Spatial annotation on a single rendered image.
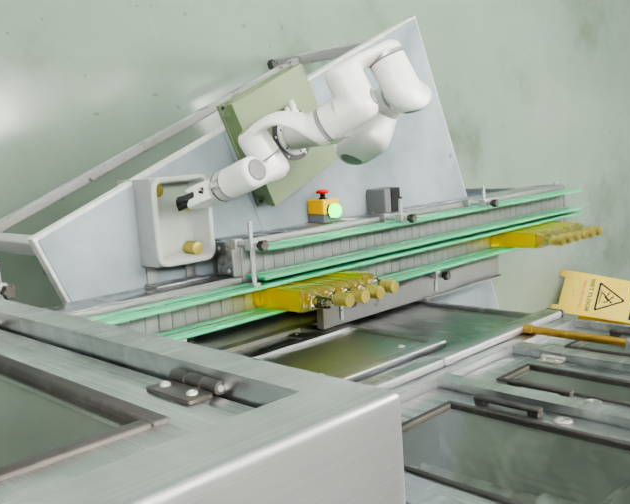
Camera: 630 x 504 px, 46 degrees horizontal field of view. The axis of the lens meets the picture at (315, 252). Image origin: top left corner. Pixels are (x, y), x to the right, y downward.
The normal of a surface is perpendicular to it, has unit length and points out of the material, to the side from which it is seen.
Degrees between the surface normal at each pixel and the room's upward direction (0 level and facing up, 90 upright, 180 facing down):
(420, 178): 0
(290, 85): 4
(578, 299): 77
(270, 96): 4
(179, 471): 90
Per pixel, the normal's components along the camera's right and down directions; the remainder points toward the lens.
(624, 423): -0.71, 0.15
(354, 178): 0.70, 0.05
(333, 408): -0.07, -0.99
